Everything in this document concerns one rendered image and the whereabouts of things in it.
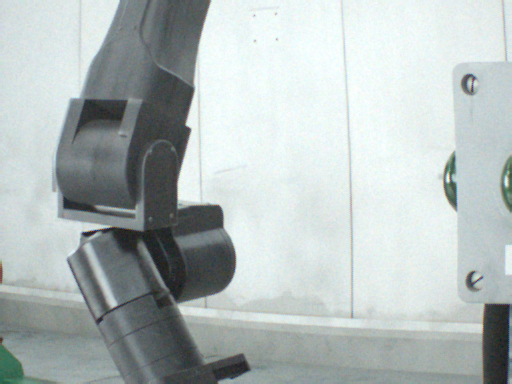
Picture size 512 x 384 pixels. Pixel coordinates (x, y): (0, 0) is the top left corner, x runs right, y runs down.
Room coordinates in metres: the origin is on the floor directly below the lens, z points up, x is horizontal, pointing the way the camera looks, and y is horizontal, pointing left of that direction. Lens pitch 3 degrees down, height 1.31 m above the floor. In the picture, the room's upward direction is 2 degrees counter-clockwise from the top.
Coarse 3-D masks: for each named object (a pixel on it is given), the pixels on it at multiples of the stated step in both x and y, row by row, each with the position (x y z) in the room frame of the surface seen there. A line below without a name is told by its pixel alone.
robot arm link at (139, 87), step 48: (144, 0) 0.83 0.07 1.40; (192, 0) 0.85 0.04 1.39; (144, 48) 0.82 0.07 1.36; (192, 48) 0.85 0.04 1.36; (96, 96) 0.82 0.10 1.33; (144, 96) 0.80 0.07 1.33; (192, 96) 0.84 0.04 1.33; (96, 144) 0.81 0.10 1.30; (144, 144) 0.80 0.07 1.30; (96, 192) 0.81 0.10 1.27
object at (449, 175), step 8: (448, 160) 0.48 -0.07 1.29; (448, 168) 0.47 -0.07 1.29; (448, 176) 0.47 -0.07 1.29; (448, 184) 0.47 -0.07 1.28; (456, 184) 0.47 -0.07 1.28; (448, 192) 0.47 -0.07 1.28; (456, 192) 0.47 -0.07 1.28; (448, 200) 0.48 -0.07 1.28; (456, 200) 0.47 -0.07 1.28; (456, 208) 0.47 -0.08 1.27
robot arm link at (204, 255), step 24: (168, 144) 0.81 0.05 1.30; (144, 168) 0.79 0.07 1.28; (168, 168) 0.81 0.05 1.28; (144, 192) 0.80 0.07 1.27; (168, 192) 0.82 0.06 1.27; (72, 216) 0.83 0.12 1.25; (96, 216) 0.82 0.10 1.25; (120, 216) 0.81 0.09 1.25; (144, 216) 0.80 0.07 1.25; (168, 216) 0.82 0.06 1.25; (192, 216) 0.87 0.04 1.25; (216, 216) 0.90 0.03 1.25; (168, 240) 0.86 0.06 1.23; (192, 240) 0.87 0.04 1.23; (216, 240) 0.89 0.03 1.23; (192, 264) 0.86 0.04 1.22; (216, 264) 0.88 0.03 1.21; (192, 288) 0.87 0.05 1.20; (216, 288) 0.89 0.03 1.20
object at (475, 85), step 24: (456, 72) 0.46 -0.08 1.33; (480, 72) 0.45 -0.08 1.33; (504, 72) 0.44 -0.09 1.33; (456, 96) 0.46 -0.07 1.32; (480, 96) 0.45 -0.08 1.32; (504, 96) 0.45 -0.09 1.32; (456, 120) 0.46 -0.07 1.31; (480, 120) 0.45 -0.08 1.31; (504, 120) 0.45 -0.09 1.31; (456, 144) 0.46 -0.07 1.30; (480, 144) 0.45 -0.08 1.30; (504, 144) 0.45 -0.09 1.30; (456, 168) 0.46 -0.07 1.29; (480, 168) 0.45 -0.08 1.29; (480, 192) 0.45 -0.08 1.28; (480, 216) 0.45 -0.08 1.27; (504, 216) 0.45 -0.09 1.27; (480, 240) 0.45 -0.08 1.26; (504, 240) 0.45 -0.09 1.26; (480, 264) 0.45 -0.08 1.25; (504, 264) 0.45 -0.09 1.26; (480, 288) 0.46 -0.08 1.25; (504, 288) 0.45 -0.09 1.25
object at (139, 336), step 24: (120, 312) 0.80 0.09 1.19; (144, 312) 0.80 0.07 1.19; (168, 312) 0.81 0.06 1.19; (120, 336) 0.80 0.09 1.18; (144, 336) 0.80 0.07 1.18; (168, 336) 0.80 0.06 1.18; (192, 336) 0.82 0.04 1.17; (120, 360) 0.80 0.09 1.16; (144, 360) 0.79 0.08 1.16; (168, 360) 0.79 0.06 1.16; (192, 360) 0.80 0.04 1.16; (240, 360) 0.83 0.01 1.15
